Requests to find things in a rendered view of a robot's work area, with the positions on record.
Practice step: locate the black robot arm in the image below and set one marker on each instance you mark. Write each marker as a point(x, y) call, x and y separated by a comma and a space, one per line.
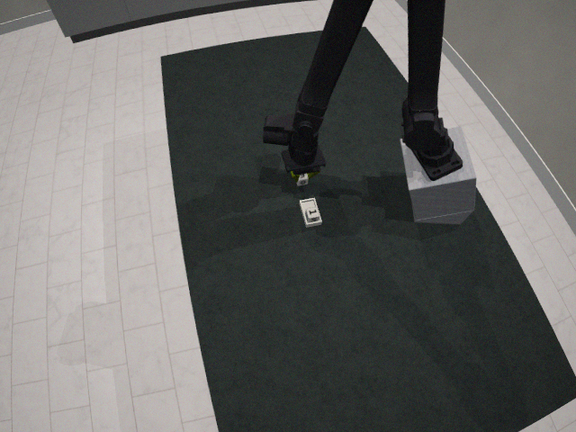
point(425, 36)

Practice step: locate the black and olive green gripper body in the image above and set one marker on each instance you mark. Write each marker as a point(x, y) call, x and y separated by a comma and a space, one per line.
point(303, 162)

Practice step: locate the beige open-top tray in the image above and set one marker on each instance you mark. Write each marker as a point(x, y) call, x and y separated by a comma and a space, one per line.
point(307, 204)

